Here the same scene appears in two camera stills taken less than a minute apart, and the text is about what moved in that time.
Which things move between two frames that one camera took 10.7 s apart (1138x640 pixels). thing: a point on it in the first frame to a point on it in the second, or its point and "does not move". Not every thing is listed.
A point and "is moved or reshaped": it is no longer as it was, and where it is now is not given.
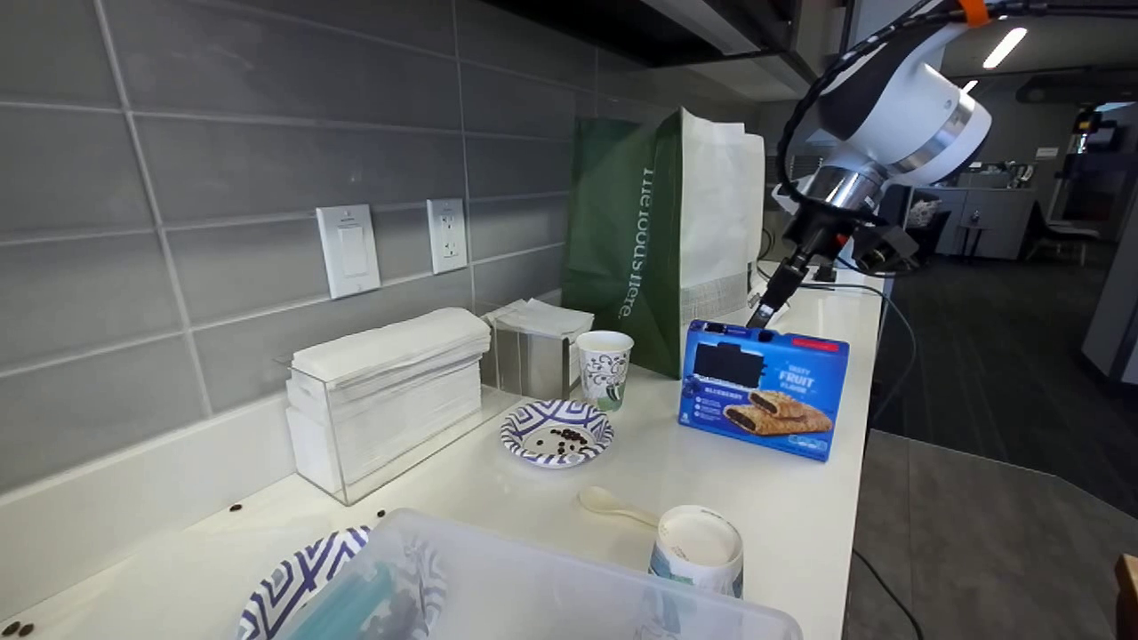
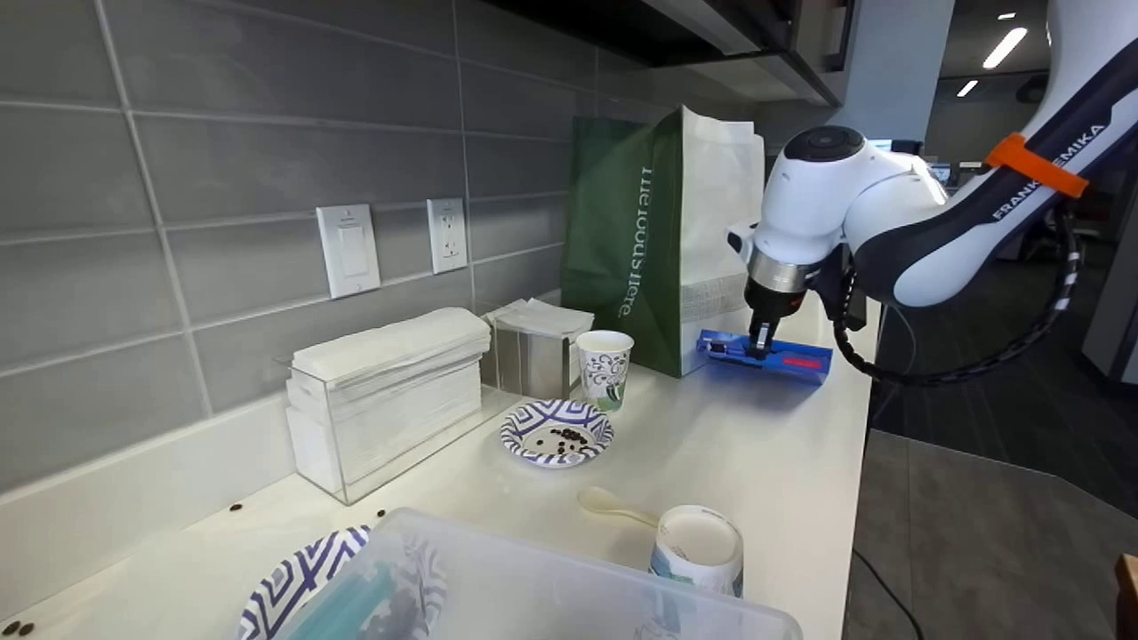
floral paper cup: x=601 y=365 does not move
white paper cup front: x=698 y=545 does not move
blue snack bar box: x=761 y=386 is moved or reshaped
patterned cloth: x=294 y=579 does not move
